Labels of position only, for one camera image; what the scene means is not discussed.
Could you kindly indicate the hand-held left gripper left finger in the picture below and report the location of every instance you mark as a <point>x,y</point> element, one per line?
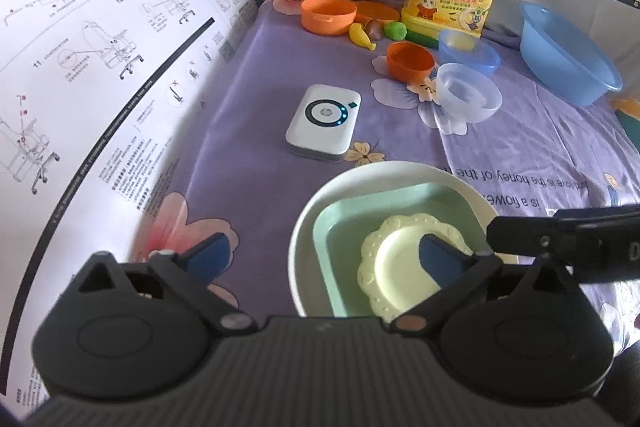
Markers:
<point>207,254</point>

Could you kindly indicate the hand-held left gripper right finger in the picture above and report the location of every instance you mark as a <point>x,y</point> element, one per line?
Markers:
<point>440,259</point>

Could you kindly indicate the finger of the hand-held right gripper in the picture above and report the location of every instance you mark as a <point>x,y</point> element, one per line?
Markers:
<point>525,234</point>
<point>600,212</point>

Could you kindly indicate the yellow flower-shaped plate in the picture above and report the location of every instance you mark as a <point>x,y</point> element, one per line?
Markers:
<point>395,267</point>

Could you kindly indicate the white oval plate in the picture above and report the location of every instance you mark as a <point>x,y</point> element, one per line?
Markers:
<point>302,267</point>

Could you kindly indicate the green square plate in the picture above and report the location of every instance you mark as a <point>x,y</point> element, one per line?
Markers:
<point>345,232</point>

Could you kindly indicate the clear plastic bowl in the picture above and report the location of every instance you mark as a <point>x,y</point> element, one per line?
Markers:
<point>467,102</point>

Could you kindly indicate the blue plastic bowl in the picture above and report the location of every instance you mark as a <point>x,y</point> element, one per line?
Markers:
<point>475,57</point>

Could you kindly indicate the small orange bowl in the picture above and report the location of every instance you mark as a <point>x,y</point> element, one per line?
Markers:
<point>407,63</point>

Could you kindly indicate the large blue plastic basin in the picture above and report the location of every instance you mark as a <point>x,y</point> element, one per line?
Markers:
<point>565,62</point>

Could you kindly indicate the purple floral bedsheet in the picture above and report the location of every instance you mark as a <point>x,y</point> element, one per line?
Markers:
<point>260,107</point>

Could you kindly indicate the white pocket router device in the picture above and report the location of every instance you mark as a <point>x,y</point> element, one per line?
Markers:
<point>322,122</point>

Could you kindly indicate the white printed instruction sheet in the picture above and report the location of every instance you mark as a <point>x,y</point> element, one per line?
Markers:
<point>90,82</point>

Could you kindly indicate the dark green toy cucumber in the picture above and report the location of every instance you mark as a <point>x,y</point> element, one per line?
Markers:
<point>422,39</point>

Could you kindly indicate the green toy ball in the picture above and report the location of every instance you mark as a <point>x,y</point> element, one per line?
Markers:
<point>395,32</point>

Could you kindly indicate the yellow toy banana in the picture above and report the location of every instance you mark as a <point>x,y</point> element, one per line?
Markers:
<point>361,38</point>

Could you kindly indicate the brown toy fruit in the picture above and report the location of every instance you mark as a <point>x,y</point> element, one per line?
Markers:
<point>375,29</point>

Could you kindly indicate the orange shallow dish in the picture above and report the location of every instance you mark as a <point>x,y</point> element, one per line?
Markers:
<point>377,13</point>

